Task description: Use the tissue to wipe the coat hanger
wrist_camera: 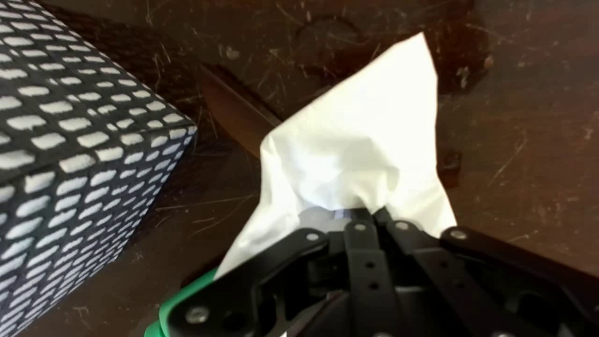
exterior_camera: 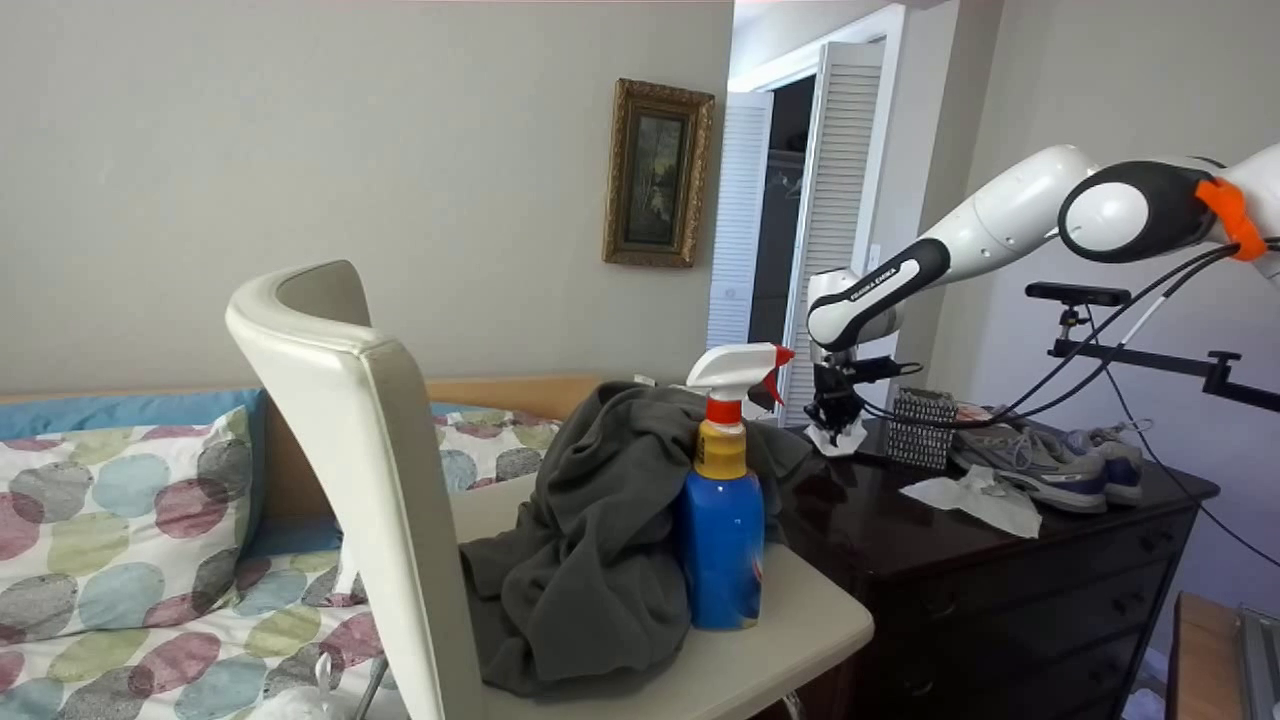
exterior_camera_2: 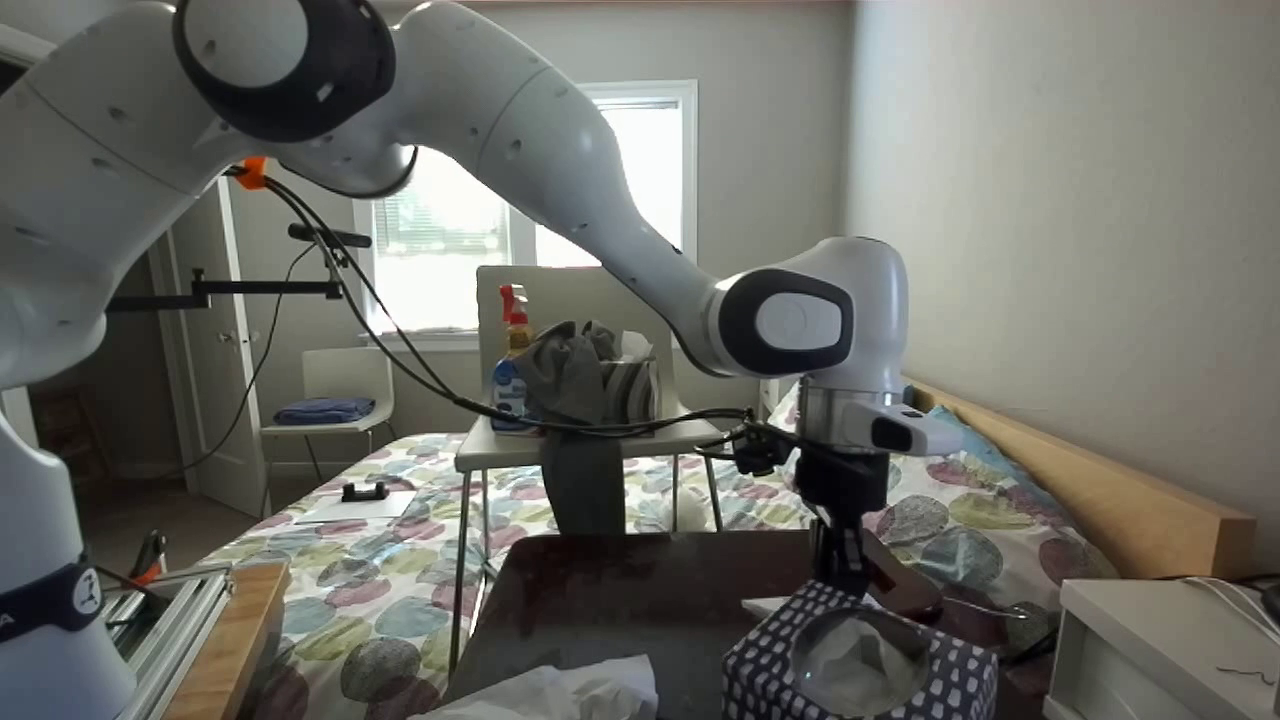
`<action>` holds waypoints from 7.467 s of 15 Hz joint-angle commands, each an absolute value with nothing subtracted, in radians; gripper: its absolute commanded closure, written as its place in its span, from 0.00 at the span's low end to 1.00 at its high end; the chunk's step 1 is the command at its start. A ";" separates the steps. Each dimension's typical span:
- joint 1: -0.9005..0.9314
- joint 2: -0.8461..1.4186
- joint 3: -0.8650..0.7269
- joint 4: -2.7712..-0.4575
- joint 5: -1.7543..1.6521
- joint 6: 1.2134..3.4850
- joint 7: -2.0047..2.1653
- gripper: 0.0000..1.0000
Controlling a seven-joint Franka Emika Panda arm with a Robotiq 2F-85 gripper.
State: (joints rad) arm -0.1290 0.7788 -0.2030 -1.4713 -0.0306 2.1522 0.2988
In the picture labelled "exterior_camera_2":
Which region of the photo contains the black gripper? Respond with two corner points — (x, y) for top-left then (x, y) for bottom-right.
(793, 445), (898, 596)

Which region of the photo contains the tissue inside box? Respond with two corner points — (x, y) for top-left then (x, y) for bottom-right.
(793, 615), (932, 720)

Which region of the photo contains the polka dot tissue box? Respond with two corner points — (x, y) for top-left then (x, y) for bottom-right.
(721, 578), (1005, 720)

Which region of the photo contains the crumpled white tissue sheet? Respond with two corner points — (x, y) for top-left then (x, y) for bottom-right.
(411, 647), (664, 720)

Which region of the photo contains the blue pillow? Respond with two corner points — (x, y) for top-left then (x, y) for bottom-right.
(916, 402), (1001, 468)

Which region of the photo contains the dark wooden dresser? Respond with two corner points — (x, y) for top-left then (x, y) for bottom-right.
(437, 529), (1071, 720)

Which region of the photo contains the white folding table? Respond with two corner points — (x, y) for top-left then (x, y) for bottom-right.
(447, 259), (729, 671)

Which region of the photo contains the grey garment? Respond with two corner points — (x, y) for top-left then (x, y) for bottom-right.
(510, 315), (664, 540)

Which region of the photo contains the white nightstand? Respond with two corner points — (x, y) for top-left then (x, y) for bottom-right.
(1045, 571), (1280, 720)

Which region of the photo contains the white paper sheet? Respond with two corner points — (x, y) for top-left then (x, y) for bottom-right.
(297, 484), (421, 529)

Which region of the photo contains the floral patterned bed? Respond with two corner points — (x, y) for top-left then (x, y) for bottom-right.
(197, 423), (831, 720)

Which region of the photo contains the bright window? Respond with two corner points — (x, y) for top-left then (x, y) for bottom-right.
(356, 78), (699, 345)

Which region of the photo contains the blue seat cushion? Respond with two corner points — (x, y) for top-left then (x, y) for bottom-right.
(270, 393), (379, 427)

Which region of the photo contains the small white chair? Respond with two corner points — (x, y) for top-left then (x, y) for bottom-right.
(259, 342), (401, 490)

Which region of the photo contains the light wooden board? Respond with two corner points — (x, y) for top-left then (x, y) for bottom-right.
(164, 562), (297, 720)

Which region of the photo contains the white panel door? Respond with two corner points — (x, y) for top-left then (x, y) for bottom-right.
(144, 184), (271, 521)

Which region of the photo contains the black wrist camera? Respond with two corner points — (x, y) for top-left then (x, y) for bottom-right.
(725, 420), (799, 480)

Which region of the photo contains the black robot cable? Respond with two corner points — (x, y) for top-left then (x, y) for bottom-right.
(256, 178), (765, 463)

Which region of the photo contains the black bar camera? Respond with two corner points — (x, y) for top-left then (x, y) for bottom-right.
(283, 219), (379, 258)

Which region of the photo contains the thin black camera cable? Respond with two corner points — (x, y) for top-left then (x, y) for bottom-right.
(174, 243), (303, 475)

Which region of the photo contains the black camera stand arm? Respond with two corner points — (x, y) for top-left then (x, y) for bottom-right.
(104, 243), (351, 315)

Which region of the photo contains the grey metal rail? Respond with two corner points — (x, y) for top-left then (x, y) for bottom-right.
(102, 563), (239, 720)

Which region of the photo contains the red handled tool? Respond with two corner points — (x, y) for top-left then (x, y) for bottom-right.
(130, 529), (174, 591)

